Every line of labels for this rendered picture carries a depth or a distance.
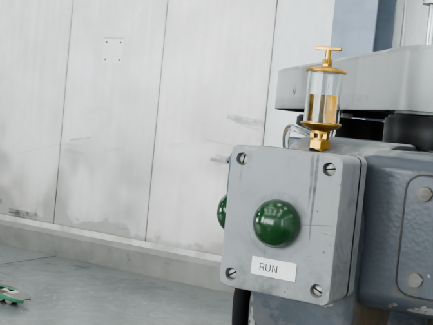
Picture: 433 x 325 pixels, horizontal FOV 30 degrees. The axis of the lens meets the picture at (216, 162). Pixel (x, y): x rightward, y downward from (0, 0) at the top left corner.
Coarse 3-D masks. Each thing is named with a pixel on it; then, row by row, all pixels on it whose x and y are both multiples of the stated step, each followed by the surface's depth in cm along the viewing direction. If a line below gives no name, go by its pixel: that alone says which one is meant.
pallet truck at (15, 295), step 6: (0, 288) 553; (6, 288) 544; (12, 288) 544; (0, 294) 532; (6, 294) 530; (12, 294) 532; (18, 294) 535; (24, 294) 538; (0, 300) 538; (6, 300) 536; (12, 300) 528; (18, 300) 528
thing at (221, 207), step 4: (224, 196) 53; (220, 200) 53; (224, 200) 52; (220, 204) 53; (224, 204) 52; (220, 208) 52; (224, 208) 52; (220, 212) 52; (224, 212) 52; (220, 216) 52; (224, 216) 52; (220, 220) 52; (224, 220) 52; (220, 224) 53; (224, 224) 52
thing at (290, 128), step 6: (396, 114) 86; (288, 126) 66; (294, 126) 65; (300, 126) 65; (288, 132) 67; (300, 132) 65; (306, 132) 64; (330, 132) 83; (282, 138) 68; (288, 138) 68; (288, 144) 69
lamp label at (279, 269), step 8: (256, 264) 50; (264, 264) 50; (272, 264) 50; (280, 264) 49; (288, 264) 49; (256, 272) 50; (264, 272) 50; (272, 272) 50; (280, 272) 49; (288, 272) 49; (288, 280) 49
